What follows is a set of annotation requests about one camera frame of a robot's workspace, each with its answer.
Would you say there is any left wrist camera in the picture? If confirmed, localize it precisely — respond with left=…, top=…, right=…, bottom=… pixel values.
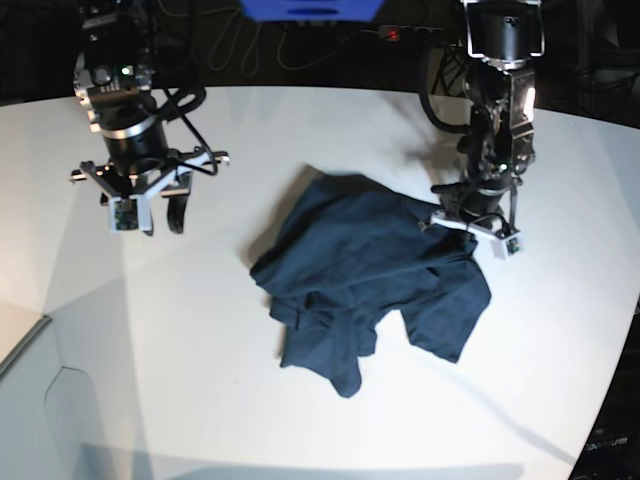
left=491, top=232, right=522, bottom=260

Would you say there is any black power strip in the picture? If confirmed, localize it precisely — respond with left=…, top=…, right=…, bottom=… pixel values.
left=375, top=25, right=442, bottom=42

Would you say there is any dark blue t-shirt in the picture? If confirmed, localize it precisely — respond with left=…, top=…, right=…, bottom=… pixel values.
left=250, top=175, right=491, bottom=398

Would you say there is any light coiled cable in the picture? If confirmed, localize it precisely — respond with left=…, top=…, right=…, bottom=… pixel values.
left=207, top=19, right=346, bottom=72

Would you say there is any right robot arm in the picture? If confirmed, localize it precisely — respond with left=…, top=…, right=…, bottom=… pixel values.
left=69, top=1, right=229, bottom=236

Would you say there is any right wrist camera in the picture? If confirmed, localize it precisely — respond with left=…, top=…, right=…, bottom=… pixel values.
left=108, top=198, right=138, bottom=233

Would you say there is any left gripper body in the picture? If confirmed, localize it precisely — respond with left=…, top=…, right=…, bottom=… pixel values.
left=430, top=173, right=522, bottom=247

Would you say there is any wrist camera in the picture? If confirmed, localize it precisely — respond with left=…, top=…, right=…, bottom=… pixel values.
left=108, top=198, right=138, bottom=233
left=491, top=232, right=522, bottom=260

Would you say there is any blue plastic bin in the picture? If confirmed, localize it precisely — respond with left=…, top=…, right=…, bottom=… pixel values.
left=240, top=0, right=384, bottom=22

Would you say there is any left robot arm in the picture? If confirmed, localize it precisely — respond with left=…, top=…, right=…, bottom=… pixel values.
left=420, top=1, right=545, bottom=260

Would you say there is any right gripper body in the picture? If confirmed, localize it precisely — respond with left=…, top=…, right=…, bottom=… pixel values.
left=69, top=123, right=230, bottom=235

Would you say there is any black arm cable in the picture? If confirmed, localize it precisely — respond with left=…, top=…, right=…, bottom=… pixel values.
left=149, top=87, right=224, bottom=177

